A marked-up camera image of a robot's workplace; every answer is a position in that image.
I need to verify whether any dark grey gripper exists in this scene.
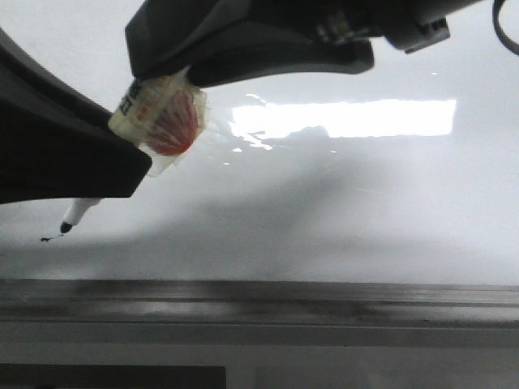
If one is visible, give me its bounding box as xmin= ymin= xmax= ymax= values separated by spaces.
xmin=125 ymin=1 xmax=475 ymax=88

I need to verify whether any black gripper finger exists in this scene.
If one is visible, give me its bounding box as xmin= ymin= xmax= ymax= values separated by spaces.
xmin=1 ymin=32 xmax=152 ymax=203

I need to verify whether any black cable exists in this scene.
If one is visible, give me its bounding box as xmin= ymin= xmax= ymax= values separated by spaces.
xmin=491 ymin=0 xmax=519 ymax=56

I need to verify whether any red magnet taped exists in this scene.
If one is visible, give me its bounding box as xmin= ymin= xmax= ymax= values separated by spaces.
xmin=140 ymin=83 xmax=208 ymax=177

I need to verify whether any grey metal whiteboard tray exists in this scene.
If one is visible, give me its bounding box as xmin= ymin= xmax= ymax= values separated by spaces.
xmin=1 ymin=279 xmax=518 ymax=327

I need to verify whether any white black whiteboard marker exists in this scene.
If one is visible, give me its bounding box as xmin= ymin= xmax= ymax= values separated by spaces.
xmin=58 ymin=66 xmax=192 ymax=237

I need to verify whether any white whiteboard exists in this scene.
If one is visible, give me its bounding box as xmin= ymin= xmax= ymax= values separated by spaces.
xmin=1 ymin=1 xmax=518 ymax=285

